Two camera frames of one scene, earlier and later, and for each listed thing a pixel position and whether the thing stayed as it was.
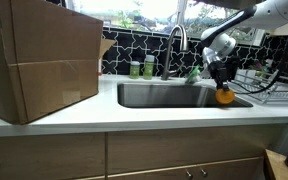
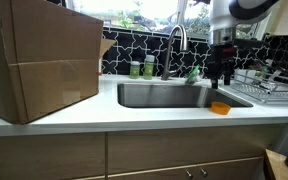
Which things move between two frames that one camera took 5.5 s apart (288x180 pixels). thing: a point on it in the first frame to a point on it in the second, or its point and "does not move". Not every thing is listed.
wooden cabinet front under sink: x=225 y=155 does not move
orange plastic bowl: x=224 y=97 to x=220 y=108
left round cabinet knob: x=190 y=176 does not move
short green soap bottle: x=134 y=69 does not move
